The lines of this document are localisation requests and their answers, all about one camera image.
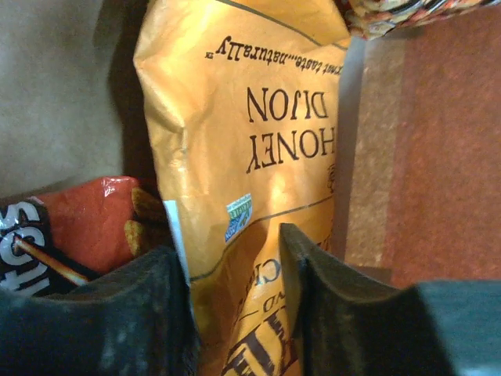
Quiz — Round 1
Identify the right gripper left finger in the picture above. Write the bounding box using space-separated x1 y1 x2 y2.
1 247 200 375

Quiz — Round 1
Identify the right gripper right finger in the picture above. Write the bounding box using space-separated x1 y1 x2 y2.
279 223 500 375

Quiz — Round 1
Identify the red Doritos chips bag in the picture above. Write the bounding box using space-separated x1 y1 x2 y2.
1 176 171 296

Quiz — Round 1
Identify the red paper bag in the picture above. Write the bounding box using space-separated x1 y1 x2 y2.
1 1 500 287

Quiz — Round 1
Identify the orange Kettle honey dijon bag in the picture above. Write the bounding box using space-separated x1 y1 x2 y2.
133 1 350 375

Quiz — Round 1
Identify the red snack mix packet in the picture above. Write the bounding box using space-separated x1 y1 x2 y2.
341 0 500 40

